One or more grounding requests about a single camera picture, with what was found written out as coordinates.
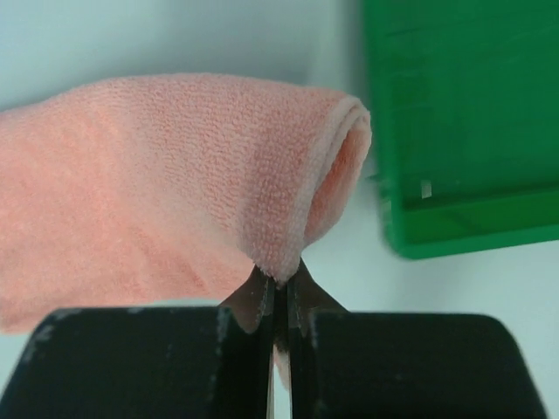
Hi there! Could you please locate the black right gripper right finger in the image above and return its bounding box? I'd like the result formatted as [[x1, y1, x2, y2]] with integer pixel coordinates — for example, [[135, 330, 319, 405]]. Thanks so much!
[[284, 265, 547, 418]]

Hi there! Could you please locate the pink towel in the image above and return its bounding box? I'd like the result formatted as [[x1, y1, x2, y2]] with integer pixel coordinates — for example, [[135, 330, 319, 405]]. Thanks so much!
[[0, 73, 373, 394]]

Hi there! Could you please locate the green plastic tray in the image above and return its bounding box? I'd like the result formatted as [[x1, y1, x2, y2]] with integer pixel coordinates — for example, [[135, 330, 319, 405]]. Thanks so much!
[[362, 1, 558, 259]]

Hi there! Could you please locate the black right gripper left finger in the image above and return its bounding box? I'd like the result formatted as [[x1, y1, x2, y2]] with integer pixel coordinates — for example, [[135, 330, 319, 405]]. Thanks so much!
[[1, 271, 275, 418]]

